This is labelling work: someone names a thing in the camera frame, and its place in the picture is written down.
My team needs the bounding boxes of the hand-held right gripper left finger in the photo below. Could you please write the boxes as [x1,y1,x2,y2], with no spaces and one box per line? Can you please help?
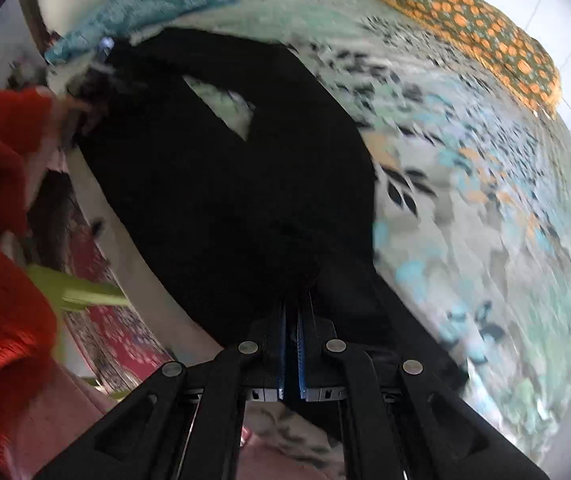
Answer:
[33,302,287,480]

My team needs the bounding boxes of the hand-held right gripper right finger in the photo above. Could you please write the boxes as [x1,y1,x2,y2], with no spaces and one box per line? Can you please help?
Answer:
[295,302,551,480]

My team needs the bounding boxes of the black pants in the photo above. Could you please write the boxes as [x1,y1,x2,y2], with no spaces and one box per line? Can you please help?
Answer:
[73,27,469,441]

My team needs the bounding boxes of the person's left hand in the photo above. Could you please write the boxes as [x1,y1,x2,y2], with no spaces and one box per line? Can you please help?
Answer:
[40,91,91,153]

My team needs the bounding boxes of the brown wooden furniture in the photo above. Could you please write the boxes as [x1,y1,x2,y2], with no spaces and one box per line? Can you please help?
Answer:
[18,0,61,48]

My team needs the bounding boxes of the red patterned rug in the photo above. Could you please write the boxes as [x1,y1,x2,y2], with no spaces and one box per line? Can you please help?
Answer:
[28,170,176,393]

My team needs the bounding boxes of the yellow-green plastic object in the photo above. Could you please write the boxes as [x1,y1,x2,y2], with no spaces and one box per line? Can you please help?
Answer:
[26,264,131,312]

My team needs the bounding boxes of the leaf-printed bedsheet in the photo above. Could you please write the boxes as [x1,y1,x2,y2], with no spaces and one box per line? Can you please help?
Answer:
[40,0,571,466]

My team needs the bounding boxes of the person's red sweater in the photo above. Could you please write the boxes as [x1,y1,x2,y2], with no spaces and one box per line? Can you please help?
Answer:
[0,220,66,461]

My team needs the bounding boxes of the green pillow with orange flowers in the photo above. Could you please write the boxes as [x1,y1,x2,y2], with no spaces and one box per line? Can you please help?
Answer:
[363,0,563,121]

